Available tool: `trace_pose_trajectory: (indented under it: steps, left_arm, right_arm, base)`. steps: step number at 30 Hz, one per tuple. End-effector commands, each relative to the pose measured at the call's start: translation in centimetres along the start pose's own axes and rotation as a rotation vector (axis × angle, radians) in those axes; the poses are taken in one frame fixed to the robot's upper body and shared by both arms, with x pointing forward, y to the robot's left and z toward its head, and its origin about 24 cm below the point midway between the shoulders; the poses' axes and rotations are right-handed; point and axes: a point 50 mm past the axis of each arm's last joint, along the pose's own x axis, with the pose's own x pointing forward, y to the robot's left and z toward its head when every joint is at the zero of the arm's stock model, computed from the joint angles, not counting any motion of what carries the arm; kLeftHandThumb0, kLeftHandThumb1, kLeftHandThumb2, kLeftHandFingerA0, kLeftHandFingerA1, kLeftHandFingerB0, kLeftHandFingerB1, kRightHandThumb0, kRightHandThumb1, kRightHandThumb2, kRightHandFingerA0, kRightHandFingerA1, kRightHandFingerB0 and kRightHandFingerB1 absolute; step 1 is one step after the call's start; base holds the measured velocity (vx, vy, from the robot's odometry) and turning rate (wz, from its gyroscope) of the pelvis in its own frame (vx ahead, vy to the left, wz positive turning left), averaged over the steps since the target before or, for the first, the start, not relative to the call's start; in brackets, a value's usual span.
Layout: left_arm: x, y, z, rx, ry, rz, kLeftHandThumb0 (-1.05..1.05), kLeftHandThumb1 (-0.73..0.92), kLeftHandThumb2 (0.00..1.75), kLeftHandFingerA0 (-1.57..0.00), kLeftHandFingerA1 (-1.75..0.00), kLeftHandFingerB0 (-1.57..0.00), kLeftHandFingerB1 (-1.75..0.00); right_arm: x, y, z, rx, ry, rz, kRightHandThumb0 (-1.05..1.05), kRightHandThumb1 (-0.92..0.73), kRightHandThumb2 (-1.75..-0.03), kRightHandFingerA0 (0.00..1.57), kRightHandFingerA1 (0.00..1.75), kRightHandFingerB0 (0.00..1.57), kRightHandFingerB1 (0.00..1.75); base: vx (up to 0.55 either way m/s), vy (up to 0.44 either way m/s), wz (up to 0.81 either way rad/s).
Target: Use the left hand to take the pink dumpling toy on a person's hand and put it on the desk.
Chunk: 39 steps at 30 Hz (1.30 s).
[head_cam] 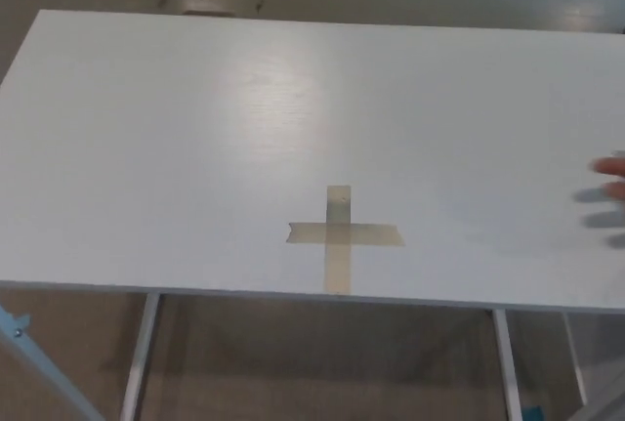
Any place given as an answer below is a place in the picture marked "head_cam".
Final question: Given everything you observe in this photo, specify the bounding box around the person's bare hand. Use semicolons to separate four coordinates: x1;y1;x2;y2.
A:
589;150;625;203

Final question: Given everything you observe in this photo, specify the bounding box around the grey metal frame bar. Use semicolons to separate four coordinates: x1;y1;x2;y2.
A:
568;381;625;421

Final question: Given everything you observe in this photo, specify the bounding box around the light blue metal frame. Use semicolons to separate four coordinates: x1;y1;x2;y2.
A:
0;304;106;421

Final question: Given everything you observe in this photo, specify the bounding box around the white table leg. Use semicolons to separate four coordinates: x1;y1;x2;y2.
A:
561;313;590;407
119;293;162;421
491;309;523;421

